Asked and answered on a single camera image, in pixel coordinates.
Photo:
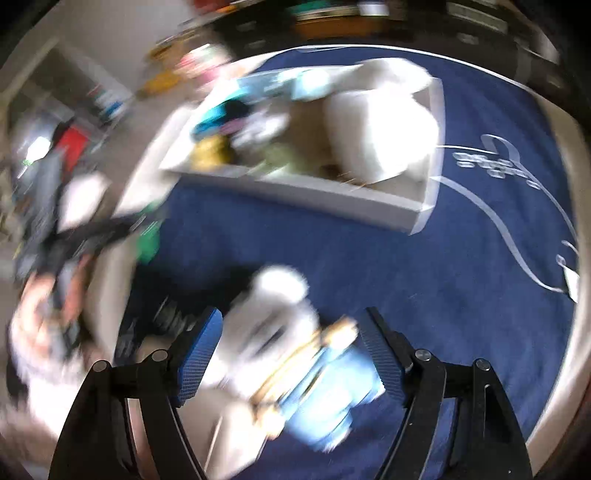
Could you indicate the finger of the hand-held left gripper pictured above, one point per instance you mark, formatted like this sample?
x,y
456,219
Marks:
x,y
115,229

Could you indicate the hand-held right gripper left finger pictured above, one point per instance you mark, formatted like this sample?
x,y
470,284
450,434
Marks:
x,y
198,355

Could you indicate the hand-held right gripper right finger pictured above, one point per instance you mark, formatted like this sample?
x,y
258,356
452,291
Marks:
x,y
378,355

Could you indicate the green knitted item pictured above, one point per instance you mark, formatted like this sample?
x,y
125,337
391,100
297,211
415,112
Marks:
x,y
147,240

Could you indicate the white plush doll blue outfit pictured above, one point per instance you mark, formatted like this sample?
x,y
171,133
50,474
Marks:
x,y
272,323

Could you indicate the yellow green knitted bundle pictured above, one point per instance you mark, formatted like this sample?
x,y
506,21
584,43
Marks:
x,y
210,152

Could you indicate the teal cloth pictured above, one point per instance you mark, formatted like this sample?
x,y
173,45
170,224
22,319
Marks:
x,y
212,117

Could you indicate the white cardboard box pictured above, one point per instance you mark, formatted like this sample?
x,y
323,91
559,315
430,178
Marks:
x,y
323,196

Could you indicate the white towel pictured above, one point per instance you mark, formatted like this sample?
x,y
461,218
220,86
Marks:
x,y
261,131

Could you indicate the pale green cloth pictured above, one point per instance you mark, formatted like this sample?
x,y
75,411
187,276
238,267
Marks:
x,y
277,159

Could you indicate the brown plush toy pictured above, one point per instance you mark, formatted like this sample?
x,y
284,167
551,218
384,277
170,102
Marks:
x,y
307,129

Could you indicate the white rabbit plush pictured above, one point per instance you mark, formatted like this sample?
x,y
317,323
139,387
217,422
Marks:
x,y
383,134

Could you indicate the person's left hand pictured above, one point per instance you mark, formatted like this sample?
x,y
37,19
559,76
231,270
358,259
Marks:
x,y
27,304

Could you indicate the navy printed blanket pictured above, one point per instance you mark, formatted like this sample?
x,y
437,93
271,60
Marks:
x,y
461,300

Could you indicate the red object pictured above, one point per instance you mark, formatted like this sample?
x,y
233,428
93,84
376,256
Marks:
x,y
74,138

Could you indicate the glass dome with pink rose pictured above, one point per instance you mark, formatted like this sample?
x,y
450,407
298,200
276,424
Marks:
x,y
203,64

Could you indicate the black TV cabinet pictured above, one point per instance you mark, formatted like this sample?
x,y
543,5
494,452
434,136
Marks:
x,y
461,32

